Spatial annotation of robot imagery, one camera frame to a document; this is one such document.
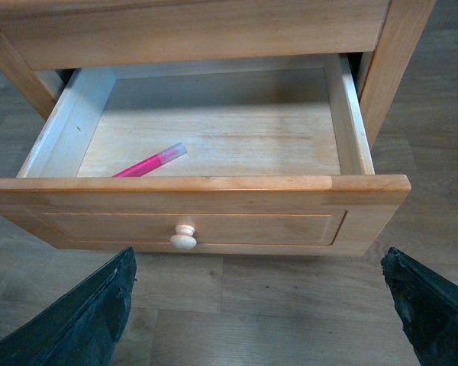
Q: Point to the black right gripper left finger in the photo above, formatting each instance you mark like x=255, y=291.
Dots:
x=82, y=327

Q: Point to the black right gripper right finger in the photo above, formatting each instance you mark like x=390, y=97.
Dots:
x=427, y=304

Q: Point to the round wooden drawer knob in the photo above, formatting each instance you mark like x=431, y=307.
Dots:
x=183, y=237

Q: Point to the pink marker white cap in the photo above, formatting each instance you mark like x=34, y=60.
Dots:
x=154, y=162

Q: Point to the wooden drawer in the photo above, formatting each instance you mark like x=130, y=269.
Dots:
x=277, y=162

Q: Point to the wooden nightstand cabinet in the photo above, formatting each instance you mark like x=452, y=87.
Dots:
x=39, y=38

